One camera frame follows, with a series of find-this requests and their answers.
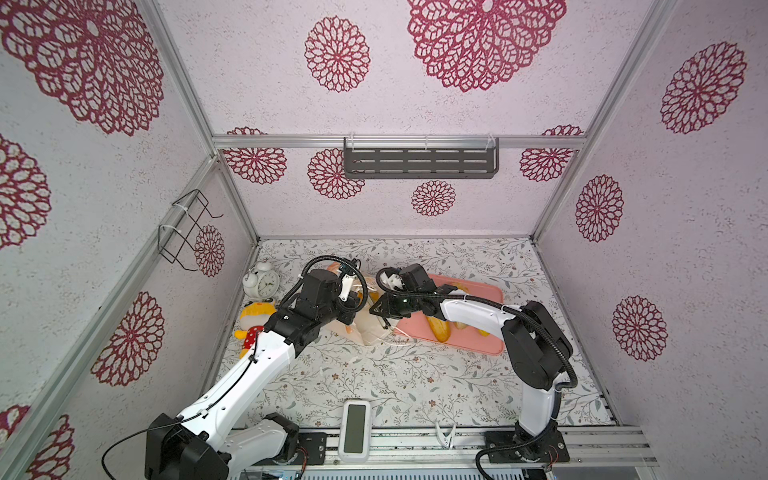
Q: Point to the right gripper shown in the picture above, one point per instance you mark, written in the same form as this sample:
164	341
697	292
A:
387	304

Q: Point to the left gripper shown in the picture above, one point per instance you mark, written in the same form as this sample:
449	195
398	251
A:
350	303

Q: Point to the long baguette fake bread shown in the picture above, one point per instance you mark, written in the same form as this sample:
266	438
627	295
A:
440	329

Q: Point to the golden bundt cake fake bread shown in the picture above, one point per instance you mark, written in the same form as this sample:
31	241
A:
461	287

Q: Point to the printed paper bag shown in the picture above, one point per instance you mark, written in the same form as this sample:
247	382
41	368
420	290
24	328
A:
367	329

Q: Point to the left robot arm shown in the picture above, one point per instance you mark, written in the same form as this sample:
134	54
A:
201	442

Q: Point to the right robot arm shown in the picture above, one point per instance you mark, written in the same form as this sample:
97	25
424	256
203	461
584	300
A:
537	348

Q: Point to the white alarm clock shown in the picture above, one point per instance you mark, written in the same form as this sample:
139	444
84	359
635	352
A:
261	282

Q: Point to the pink plastic tray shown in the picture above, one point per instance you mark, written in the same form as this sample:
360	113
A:
466	338

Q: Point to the yellow plush toy red dress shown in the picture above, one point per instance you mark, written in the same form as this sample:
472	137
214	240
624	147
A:
251	324

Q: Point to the white digital timer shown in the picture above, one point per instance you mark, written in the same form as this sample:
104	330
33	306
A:
355	432

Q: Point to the white plastic clip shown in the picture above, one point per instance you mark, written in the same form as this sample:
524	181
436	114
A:
445	438

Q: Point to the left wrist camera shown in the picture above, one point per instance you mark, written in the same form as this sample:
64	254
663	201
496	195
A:
324	282

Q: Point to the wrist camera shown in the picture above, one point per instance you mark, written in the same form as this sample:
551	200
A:
412	278
324	282

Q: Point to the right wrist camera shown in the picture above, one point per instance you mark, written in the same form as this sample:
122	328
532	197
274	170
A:
412	278

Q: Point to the dark grey wall shelf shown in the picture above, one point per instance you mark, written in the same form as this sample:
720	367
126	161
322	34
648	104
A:
392	161

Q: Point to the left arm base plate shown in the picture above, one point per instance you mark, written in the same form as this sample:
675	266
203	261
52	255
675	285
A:
309	448

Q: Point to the black wire wall rack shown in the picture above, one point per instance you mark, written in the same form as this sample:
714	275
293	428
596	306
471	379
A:
192	242

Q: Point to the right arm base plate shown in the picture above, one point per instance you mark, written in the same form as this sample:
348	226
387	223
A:
549	449

